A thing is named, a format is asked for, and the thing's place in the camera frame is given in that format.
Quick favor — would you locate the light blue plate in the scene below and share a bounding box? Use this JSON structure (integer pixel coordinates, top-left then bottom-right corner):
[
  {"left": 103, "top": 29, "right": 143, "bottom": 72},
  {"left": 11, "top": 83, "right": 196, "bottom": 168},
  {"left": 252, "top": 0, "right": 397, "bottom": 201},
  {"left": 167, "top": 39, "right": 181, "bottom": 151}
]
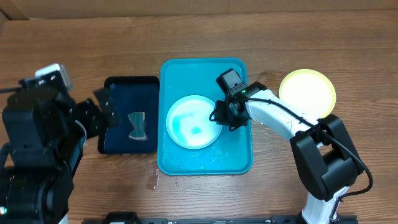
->
[{"left": 165, "top": 95, "right": 222, "bottom": 150}]

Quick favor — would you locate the yellow-green plate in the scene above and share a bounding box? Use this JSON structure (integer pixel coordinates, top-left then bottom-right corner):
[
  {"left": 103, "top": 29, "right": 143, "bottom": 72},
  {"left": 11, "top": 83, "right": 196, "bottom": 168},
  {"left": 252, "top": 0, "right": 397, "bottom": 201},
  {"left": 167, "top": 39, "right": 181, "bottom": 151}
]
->
[{"left": 279, "top": 69, "right": 336, "bottom": 118}]

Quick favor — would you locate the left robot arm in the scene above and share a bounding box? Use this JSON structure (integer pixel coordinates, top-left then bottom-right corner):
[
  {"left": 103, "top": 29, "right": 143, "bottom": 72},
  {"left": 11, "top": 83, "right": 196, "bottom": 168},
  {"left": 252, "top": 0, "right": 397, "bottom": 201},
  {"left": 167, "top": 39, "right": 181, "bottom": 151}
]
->
[{"left": 1, "top": 79, "right": 119, "bottom": 223}]

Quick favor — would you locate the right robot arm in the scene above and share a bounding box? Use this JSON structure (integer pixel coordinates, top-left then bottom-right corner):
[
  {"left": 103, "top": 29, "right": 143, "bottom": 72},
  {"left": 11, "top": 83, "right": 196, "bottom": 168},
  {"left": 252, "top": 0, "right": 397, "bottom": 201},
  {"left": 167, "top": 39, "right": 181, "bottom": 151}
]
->
[{"left": 210, "top": 68, "right": 364, "bottom": 223}]

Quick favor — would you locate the black water tray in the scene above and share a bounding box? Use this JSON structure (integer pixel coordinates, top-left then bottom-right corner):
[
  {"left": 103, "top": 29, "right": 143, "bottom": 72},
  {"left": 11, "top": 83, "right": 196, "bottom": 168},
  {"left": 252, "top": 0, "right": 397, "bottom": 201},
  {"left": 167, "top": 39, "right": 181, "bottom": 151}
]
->
[{"left": 98, "top": 76, "right": 160, "bottom": 154}]

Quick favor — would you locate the turquoise plastic tray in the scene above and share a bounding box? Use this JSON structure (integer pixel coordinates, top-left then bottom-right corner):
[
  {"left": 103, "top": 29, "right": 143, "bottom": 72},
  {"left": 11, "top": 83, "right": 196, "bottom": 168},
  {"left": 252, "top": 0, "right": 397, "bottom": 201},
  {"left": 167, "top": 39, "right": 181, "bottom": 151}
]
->
[{"left": 157, "top": 58, "right": 254, "bottom": 175}]

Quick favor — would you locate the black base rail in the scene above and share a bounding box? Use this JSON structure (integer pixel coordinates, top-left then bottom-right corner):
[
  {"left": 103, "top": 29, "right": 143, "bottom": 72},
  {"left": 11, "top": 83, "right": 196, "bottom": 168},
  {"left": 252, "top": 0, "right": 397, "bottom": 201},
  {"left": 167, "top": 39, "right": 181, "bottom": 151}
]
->
[{"left": 81, "top": 211, "right": 358, "bottom": 224}]

